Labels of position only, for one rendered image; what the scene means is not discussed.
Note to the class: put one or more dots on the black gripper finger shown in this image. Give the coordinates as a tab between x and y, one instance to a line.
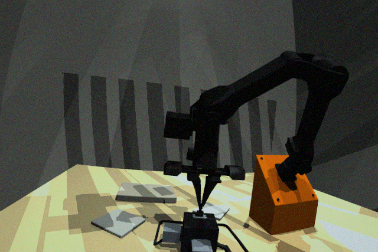
197	186
209	186

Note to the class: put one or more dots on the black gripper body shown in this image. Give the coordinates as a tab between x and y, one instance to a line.
205	157

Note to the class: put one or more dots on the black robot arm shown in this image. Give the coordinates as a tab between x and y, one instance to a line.
325	79

